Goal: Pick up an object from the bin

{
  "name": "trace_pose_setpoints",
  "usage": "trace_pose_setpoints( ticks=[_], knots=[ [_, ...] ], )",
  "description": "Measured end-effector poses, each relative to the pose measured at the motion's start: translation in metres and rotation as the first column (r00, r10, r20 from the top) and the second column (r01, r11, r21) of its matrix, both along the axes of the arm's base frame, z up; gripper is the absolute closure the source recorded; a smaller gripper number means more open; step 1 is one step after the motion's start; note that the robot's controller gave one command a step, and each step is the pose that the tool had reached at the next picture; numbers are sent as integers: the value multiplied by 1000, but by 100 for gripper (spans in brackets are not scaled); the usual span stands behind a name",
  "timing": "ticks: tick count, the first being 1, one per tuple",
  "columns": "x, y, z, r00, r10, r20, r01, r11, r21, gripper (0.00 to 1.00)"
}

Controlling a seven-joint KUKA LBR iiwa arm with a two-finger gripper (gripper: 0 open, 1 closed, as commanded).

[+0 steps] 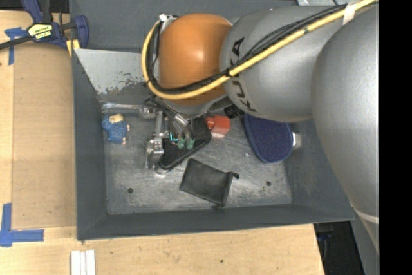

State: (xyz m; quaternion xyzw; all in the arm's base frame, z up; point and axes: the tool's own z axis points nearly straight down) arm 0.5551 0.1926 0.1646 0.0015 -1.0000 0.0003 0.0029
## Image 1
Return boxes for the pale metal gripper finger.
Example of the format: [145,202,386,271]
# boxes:
[154,140,170,176]
[143,138,156,170]

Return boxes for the black flat case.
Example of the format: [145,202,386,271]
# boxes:
[156,118,212,171]

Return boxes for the clear plastic tube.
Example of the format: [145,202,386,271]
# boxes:
[102,102,156,120]

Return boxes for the blue toy figure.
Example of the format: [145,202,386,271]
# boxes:
[100,113,131,146]

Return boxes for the grey metal bin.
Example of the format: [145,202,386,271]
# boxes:
[68,0,355,241]

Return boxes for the black cloth pouch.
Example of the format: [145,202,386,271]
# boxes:
[178,158,241,209]

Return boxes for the red small box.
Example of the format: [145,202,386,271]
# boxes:
[205,115,232,140]

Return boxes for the pale wood board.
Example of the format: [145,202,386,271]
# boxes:
[10,47,78,231]

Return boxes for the blue oval brush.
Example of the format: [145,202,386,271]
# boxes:
[242,112,294,164]

